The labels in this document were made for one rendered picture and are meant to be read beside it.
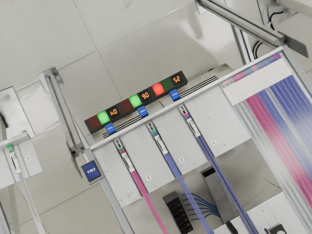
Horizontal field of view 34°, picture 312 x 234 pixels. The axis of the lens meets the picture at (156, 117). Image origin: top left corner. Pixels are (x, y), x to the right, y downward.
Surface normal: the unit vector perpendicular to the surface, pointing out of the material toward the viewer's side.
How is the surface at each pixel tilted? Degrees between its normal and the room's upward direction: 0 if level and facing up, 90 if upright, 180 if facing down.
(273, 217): 44
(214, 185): 0
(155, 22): 0
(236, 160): 0
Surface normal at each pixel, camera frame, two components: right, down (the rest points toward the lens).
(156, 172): -0.03, -0.25
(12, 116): 0.31, 0.41
